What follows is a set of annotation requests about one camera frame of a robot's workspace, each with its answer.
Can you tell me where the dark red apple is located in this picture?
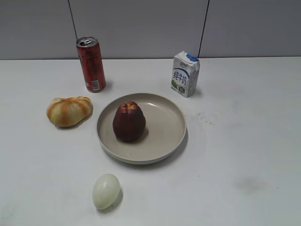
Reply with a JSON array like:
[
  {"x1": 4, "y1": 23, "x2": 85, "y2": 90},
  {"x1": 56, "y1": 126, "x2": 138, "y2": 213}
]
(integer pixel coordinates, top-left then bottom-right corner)
[{"x1": 112, "y1": 101, "x2": 146, "y2": 142}]

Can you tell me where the beige round plate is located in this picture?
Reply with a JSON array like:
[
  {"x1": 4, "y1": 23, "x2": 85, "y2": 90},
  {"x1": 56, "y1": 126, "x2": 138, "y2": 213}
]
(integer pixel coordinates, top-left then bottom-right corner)
[{"x1": 96, "y1": 93, "x2": 187, "y2": 165}]

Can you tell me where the white blue milk carton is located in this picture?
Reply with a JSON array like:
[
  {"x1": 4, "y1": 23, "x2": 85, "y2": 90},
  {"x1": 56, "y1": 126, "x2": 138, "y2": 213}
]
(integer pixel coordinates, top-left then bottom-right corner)
[{"x1": 171, "y1": 51, "x2": 200, "y2": 98}]

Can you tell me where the red soda can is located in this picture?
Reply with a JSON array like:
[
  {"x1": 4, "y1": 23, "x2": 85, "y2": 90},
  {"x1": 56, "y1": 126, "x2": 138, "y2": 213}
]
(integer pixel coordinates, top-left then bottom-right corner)
[{"x1": 76, "y1": 36, "x2": 106, "y2": 92}]

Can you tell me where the orange striped bread bun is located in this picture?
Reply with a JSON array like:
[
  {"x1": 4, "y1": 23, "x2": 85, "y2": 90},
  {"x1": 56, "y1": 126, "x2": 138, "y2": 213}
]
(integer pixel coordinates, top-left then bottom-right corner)
[{"x1": 46, "y1": 96, "x2": 93, "y2": 128}]

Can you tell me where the white egg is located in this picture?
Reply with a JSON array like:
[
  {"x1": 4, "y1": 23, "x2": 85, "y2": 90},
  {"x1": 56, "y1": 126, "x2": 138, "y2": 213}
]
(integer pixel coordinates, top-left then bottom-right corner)
[{"x1": 92, "y1": 174, "x2": 120, "y2": 210}]

